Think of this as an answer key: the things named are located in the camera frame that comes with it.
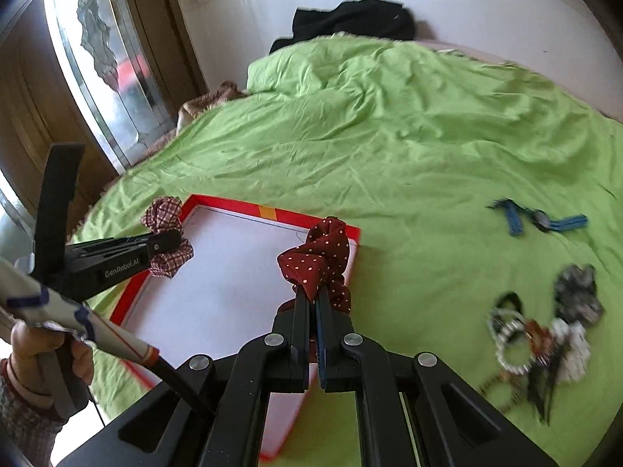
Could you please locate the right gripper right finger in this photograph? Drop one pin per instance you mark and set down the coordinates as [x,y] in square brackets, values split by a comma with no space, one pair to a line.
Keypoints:
[326,340]

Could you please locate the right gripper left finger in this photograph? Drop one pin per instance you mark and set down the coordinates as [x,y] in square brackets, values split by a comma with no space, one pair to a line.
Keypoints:
[300,343]

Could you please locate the dark red polka-dot scrunchie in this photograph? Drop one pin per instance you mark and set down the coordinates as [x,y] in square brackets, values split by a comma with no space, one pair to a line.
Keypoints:
[321,263]

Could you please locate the red plaid scrunchie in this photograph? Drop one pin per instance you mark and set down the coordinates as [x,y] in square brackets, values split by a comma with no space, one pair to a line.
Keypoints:
[170,249]

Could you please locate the black plastic hair claw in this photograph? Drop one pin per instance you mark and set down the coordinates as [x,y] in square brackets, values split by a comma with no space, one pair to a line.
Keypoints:
[543,375]

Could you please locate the white cherry-print scrunchie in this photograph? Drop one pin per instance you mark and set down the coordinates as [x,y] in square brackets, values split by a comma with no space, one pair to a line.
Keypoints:
[574,363]

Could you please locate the grey sheer scrunchie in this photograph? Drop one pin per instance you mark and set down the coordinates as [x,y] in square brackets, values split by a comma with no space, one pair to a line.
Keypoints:
[576,297]

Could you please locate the red cardboard box lid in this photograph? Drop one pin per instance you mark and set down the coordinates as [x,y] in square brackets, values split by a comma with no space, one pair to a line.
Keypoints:
[231,289]

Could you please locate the green bed sheet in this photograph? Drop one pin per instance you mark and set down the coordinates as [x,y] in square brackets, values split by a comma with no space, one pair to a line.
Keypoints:
[411,146]

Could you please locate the stained glass door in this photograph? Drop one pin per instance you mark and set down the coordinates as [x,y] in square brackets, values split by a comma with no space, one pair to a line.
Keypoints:
[105,66]

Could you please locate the black garment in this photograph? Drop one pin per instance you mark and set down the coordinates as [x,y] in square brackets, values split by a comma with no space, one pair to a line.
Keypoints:
[369,18]

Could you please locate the blue striped strap watch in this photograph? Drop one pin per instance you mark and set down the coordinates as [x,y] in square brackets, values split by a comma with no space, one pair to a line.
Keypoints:
[514,214]

